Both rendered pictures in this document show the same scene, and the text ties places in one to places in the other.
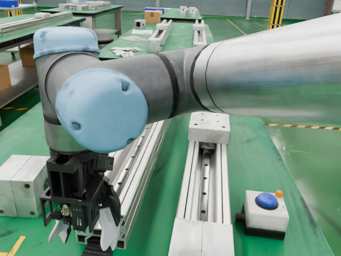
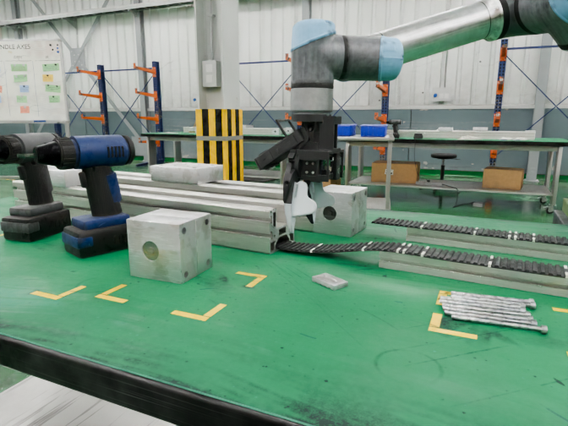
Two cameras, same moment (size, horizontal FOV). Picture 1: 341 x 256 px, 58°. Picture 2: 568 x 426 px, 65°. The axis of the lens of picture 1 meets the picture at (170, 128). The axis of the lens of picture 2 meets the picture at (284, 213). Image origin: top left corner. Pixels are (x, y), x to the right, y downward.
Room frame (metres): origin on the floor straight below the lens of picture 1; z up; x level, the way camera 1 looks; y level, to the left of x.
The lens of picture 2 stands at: (0.12, 0.90, 1.03)
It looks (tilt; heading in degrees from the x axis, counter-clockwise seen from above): 12 degrees down; 292
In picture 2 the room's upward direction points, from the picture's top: straight up
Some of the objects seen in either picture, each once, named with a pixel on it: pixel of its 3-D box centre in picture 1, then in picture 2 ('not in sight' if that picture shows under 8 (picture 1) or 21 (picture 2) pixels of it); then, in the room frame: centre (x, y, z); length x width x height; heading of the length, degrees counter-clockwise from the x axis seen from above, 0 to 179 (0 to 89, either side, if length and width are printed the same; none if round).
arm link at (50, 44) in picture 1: (69, 74); (314, 56); (0.38, 0.13, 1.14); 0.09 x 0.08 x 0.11; 31
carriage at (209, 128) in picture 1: (208, 128); (187, 177); (0.82, -0.11, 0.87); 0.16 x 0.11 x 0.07; 173
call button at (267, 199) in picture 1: (266, 201); not in sight; (0.52, -0.21, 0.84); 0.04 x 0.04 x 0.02
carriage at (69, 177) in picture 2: not in sight; (64, 179); (1.09, 0.05, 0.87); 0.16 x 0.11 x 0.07; 173
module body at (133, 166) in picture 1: (144, 136); (134, 207); (0.84, 0.08, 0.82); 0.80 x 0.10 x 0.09; 173
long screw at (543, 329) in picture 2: not in sight; (497, 323); (0.07, 0.33, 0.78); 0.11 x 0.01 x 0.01; 0
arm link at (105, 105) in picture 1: (109, 97); (365, 59); (0.30, 0.06, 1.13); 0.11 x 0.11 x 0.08; 31
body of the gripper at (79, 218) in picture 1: (76, 181); (314, 148); (0.37, 0.13, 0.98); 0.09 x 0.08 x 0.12; 173
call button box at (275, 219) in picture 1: (260, 213); not in sight; (0.52, -0.20, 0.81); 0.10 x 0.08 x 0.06; 83
